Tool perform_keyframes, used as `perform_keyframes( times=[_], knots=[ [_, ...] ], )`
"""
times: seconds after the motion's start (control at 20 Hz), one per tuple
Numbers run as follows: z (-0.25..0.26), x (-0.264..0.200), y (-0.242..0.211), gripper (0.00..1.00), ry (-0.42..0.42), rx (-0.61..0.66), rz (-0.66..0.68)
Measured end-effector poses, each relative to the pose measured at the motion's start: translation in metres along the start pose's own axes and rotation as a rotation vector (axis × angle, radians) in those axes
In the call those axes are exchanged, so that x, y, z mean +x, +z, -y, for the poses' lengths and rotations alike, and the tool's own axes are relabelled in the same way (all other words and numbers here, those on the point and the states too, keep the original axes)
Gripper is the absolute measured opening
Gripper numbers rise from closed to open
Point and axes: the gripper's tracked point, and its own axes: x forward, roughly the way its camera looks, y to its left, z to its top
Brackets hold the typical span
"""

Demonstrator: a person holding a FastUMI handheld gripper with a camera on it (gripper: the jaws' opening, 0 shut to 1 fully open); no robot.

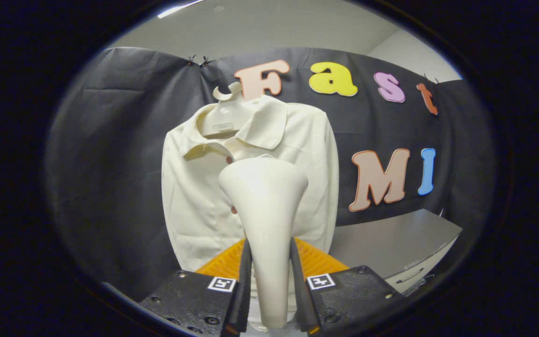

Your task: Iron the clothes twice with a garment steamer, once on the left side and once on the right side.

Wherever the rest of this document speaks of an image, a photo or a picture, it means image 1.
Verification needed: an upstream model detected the black backdrop cloth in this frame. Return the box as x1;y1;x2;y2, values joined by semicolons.
47;47;495;300

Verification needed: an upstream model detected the white cabinet with grey top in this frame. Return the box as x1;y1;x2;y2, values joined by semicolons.
328;208;463;295

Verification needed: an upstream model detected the white clothes hanger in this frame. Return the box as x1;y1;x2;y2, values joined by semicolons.
212;82;251;136

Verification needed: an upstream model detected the cream button shirt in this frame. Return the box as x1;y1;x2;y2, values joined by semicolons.
161;95;340;273

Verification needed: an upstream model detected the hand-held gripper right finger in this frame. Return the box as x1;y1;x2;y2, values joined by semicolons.
290;237;408;336

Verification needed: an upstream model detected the white garment steamer wand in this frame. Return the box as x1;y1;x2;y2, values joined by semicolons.
218;156;309;329

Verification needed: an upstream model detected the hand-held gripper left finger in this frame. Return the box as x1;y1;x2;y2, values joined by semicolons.
138;239;252;337

